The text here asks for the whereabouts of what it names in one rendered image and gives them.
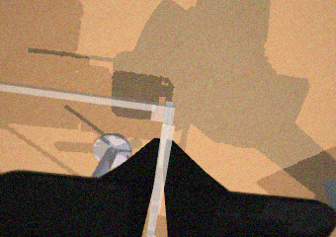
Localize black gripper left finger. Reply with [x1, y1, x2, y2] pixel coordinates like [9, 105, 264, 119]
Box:
[0, 138, 160, 237]

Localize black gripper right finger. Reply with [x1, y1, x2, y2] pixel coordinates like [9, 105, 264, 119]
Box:
[164, 140, 336, 237]

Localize clear glasses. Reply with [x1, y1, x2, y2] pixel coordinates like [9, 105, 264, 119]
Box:
[0, 81, 175, 237]

